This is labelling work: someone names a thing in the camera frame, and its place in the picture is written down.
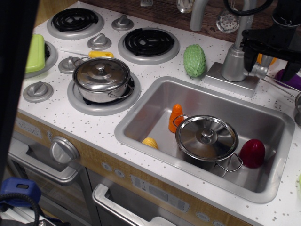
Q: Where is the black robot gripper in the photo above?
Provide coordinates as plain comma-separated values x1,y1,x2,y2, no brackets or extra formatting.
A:
241,28,301,81

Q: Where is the silver faucet lever handle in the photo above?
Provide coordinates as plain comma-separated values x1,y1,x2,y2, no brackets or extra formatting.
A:
243,55,273,79

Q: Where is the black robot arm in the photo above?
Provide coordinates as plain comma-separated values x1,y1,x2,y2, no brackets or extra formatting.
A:
242,0,301,81

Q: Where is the orange toy pumpkin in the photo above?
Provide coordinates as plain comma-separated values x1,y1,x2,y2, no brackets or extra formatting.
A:
256,54,277,65

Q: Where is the purple toy eggplant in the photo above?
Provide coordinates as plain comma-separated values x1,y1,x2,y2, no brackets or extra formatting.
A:
275,69,301,90

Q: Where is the silver toy faucet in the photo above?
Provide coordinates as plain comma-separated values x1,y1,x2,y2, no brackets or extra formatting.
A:
190,0,259,98

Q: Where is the hanging slotted steel spoon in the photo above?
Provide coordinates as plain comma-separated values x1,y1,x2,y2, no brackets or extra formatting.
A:
216,9,240,33

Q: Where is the green bumpy toy vegetable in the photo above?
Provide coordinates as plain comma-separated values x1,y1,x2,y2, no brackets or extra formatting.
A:
183,44,206,77

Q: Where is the red toy egg-shaped fruit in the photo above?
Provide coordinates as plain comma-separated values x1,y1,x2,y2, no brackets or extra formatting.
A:
239,139,265,169

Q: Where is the steel pot lid in sink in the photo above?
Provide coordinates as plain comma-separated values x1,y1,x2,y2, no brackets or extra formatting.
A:
175,115,238,162

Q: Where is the orange toy carrot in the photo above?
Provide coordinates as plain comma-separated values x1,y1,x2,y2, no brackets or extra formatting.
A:
168,104,184,133

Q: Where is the steel pot in sink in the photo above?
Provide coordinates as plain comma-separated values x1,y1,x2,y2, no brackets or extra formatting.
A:
179,114,243,177

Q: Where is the back right black burner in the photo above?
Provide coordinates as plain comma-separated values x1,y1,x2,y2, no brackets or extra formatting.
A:
118,28,180,65

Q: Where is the black burner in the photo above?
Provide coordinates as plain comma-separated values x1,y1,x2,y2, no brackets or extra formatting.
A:
47,8,104,40
118,28,180,65

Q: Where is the silver sink basin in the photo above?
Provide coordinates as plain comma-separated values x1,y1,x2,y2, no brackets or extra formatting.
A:
115,77,295,203

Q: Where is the yellow toy corn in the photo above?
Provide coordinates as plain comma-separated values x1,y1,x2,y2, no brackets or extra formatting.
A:
142,137,158,150

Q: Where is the silver stove knob back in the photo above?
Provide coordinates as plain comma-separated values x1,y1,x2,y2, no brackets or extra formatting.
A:
111,15,134,31

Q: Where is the silver stove knob middle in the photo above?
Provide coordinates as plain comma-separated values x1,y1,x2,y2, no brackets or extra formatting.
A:
87,33,111,51

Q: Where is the steel pot lid on stove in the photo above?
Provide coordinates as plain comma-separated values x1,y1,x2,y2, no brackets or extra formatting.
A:
73,57,130,92

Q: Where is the steel pot on stove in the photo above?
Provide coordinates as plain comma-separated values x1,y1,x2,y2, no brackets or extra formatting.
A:
72,57,133,104

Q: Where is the back left black burner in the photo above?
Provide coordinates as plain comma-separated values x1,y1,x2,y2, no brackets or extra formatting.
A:
47,8,104,40

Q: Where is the silver oven dial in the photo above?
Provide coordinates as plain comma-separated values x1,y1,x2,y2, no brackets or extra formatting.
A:
49,136,79,164

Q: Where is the green plastic cutting board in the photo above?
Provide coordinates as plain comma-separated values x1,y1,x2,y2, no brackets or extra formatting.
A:
25,34,45,73

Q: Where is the silver stove knob front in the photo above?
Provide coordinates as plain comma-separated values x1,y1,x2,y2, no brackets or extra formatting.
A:
23,81,54,103

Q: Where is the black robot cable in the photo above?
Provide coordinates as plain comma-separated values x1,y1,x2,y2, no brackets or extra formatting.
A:
222,0,280,17

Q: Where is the front right burner ring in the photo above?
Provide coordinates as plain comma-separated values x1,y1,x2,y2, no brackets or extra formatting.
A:
67,70,141,116

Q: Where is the burner ring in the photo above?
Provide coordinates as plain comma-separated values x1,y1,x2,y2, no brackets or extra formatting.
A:
67,70,141,116
23,40,58,79

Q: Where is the yellow handled toy utensil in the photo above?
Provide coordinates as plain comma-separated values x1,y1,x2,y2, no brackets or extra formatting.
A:
59,49,114,59

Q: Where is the silver dishwasher door handle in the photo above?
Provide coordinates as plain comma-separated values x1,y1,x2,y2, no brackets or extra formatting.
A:
92,184,174,226

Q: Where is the front left burner ring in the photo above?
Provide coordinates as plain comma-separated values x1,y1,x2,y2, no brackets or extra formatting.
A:
23,40,58,79

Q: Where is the black foreground camera pole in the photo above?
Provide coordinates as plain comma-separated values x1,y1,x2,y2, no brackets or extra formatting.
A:
0,0,39,176

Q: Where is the silver oven door handle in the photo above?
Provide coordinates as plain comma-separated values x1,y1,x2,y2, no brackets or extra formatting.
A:
8,138,79,186

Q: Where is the blue clamp with cable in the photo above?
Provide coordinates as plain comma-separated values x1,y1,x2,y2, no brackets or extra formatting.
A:
0,177,71,226

